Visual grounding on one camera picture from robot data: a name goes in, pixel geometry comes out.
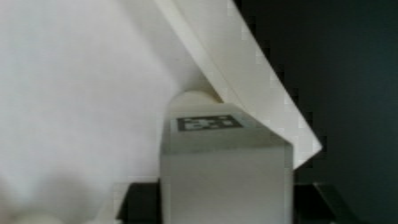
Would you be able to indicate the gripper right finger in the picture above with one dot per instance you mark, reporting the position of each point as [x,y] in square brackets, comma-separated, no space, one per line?
[319,205]

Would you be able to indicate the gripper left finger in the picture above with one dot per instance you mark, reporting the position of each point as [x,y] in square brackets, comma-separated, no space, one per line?
[141,211]

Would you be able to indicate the white leg with tag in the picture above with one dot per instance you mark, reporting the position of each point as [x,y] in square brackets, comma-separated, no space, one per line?
[227,166]

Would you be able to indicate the white square tabletop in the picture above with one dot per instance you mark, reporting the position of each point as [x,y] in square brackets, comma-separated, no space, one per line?
[102,57]

